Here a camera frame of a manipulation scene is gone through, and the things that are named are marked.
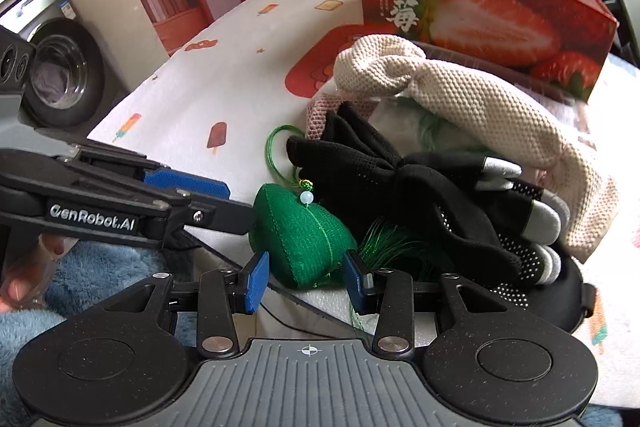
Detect clear plastic bag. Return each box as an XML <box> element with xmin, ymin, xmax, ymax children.
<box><xmin>375</xmin><ymin>99</ymin><xmax>481</xmax><ymax>152</ymax></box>

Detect strawberry printed red box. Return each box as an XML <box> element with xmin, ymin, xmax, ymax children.
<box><xmin>356</xmin><ymin>0</ymin><xmax>620</xmax><ymax>104</ymax></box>

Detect person's left hand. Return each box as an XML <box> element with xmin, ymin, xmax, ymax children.
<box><xmin>0</xmin><ymin>234</ymin><xmax>71</xmax><ymax>315</ymax></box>

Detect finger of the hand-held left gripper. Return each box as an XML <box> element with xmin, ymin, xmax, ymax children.
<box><xmin>167</xmin><ymin>189</ymin><xmax>257</xmax><ymax>239</ymax></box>
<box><xmin>75</xmin><ymin>146</ymin><xmax>232</xmax><ymax>204</ymax></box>

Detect green fabric sachet with tassel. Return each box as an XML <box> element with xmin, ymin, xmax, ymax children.
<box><xmin>252</xmin><ymin>126</ymin><xmax>443</xmax><ymax>333</ymax></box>

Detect knotted black dotted gloves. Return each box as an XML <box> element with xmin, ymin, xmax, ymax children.
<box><xmin>286</xmin><ymin>102</ymin><xmax>571</xmax><ymax>308</ymax></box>

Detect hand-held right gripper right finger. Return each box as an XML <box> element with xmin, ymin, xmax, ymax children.
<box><xmin>341</xmin><ymin>250</ymin><xmax>523</xmax><ymax>356</ymax></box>

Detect pink knit cloth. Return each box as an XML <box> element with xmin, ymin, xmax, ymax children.
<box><xmin>305</xmin><ymin>91</ymin><xmax>381</xmax><ymax>142</ymax></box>

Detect beige mesh cloth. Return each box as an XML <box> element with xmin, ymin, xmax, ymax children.
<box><xmin>332</xmin><ymin>34</ymin><xmax>621</xmax><ymax>264</ymax></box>

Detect grey washing machine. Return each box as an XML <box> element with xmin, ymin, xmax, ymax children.
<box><xmin>0</xmin><ymin>0</ymin><xmax>131</xmax><ymax>130</ymax></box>

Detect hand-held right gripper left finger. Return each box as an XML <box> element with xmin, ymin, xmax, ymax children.
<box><xmin>97</xmin><ymin>251</ymin><xmax>271</xmax><ymax>360</ymax></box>

